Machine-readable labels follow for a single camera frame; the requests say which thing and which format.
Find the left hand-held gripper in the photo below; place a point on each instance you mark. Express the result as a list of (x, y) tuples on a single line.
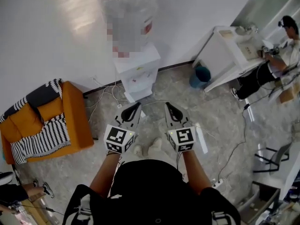
[(117, 138)]

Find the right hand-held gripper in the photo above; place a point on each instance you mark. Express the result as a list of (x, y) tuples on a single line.
[(184, 138)]

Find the white water dispenser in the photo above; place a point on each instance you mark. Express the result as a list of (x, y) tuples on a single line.
[(140, 64)]

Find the person's right forearm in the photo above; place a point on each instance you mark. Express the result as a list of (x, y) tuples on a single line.
[(195, 172)]

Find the person's left forearm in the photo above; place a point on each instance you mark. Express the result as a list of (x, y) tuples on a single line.
[(104, 174)]

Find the white sink cabinet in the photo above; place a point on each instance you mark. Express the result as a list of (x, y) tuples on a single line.
[(222, 55)]

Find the clear water bottle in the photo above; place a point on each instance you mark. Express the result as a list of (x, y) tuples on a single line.
[(129, 20)]

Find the small white power strip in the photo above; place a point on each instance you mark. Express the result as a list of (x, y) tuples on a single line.
[(119, 106)]

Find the person's right white shoe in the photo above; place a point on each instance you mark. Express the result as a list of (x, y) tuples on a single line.
[(155, 146)]

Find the person's white shoe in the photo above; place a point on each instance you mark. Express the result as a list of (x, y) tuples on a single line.
[(155, 146), (138, 150)]

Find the person's left white shoe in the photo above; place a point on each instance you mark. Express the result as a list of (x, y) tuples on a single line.
[(138, 150)]

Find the blue trash bin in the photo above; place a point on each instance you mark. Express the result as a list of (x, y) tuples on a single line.
[(199, 78)]

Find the orange sofa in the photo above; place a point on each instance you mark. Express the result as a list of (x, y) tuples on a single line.
[(75, 118)]

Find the person's black shirt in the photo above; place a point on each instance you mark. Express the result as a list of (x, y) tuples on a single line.
[(150, 191)]

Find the long white power strip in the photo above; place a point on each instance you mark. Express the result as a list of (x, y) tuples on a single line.
[(217, 183)]

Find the black white striped blanket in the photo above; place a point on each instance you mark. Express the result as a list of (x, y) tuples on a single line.
[(51, 135)]

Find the silver faucet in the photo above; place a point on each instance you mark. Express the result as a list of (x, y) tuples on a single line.
[(247, 29)]

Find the cardboard box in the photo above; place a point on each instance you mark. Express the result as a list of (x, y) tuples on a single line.
[(288, 95)]

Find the grey chair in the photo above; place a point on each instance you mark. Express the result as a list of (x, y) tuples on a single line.
[(253, 207)]

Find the black frame chair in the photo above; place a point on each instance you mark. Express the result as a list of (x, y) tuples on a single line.
[(274, 158)]

